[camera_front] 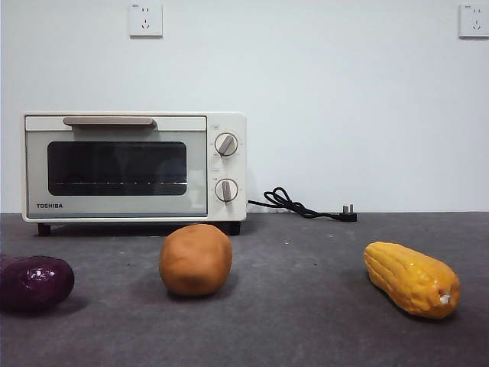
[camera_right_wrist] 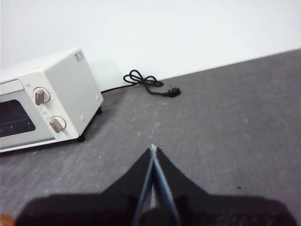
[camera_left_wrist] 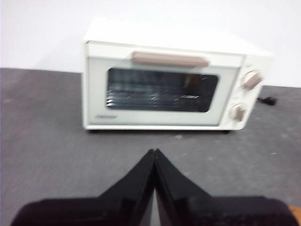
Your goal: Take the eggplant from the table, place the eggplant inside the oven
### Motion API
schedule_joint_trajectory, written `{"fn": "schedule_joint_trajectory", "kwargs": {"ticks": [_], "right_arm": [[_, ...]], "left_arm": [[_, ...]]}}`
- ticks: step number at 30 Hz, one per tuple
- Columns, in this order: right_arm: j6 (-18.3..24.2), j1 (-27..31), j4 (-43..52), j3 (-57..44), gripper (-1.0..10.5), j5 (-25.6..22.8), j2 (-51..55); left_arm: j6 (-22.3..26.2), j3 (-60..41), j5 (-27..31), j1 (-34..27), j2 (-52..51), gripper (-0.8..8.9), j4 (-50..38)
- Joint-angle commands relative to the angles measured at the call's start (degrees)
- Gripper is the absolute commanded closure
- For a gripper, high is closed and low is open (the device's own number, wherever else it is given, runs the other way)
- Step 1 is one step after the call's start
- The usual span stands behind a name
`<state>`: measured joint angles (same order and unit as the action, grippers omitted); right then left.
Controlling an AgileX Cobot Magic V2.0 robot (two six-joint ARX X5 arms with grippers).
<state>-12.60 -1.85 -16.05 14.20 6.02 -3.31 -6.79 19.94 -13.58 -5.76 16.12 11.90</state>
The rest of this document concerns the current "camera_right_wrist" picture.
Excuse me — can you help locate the beige oven knob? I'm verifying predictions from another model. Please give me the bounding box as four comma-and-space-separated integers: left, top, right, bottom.
48, 115, 68, 133
32, 87, 53, 106

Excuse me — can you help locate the white toaster oven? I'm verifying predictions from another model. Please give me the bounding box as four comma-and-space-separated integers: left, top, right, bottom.
0, 48, 104, 153

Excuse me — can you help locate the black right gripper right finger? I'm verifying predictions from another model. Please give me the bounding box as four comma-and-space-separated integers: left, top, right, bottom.
154, 147, 297, 226

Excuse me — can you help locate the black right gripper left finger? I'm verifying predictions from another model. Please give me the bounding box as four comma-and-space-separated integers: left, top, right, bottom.
14, 148, 155, 226

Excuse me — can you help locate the oven door with beige handle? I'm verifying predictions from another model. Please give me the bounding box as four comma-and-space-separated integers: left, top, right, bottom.
0, 79, 56, 153

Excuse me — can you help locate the black power cord with plug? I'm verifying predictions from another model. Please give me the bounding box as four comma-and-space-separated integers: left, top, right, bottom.
101, 69, 181, 98

